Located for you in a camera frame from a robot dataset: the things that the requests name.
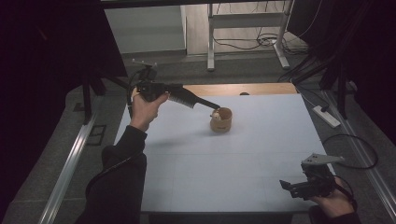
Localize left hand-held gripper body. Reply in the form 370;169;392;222
131;58;169;103

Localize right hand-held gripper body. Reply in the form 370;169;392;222
290;152;346;202

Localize black comb with handle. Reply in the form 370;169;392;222
167;85;221;110

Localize wooden cup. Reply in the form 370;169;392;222
209;106;233;133

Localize person's left hand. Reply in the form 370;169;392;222
128;87;171;133

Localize person's right hand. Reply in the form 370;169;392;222
308;177;358;219

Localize person's dark clothed leg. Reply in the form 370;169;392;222
307;204;326;224

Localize white table mat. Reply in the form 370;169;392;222
113;93;327;214

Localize black tripod stand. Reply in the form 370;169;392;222
81;69;135;126

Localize white power strip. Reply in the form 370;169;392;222
312;105;342;129

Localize dark floor plate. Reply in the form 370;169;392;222
85;124;107;147

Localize black metal stand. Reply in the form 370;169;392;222
290;52;359;120

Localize black curtain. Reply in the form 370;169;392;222
286;0;396;147
0;0;129;216

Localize aluminium floor rail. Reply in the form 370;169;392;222
36;108;100;224
321;90;396;220

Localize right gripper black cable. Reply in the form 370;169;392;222
321;133;379;213

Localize white metal desk frame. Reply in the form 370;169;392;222
206;0;295;73

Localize tangle of black floor cables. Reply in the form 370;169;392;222
213;0;325;83

